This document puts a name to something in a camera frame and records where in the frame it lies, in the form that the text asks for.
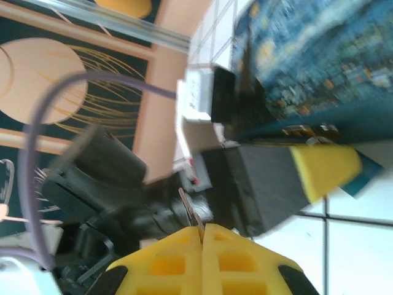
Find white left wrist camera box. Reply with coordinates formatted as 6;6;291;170
176;66;239;188

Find silver key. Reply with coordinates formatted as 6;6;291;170
178;187;205;239

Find aluminium corner post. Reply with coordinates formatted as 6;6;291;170
39;0;193;53

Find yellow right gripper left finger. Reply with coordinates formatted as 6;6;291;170
91;226;203;295

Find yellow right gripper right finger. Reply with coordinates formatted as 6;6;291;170
201;223;320;295

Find starry night painted box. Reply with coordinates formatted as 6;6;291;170
230;0;393;197

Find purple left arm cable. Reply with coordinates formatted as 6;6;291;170
17;71;177;271

